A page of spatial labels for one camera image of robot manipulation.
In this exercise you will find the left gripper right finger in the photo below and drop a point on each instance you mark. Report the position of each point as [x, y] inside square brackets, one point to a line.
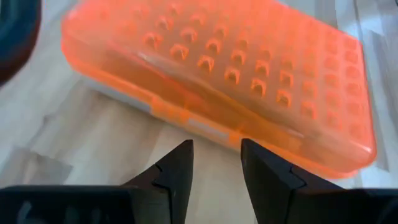
[311, 205]

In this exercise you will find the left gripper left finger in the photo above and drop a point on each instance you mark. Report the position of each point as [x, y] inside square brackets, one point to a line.
[93, 205]

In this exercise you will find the clear pencil box orange lid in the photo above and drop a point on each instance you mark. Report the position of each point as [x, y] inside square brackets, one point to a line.
[217, 62]

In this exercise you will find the white globe lamp black base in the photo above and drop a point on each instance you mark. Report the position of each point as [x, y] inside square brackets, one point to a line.
[15, 37]

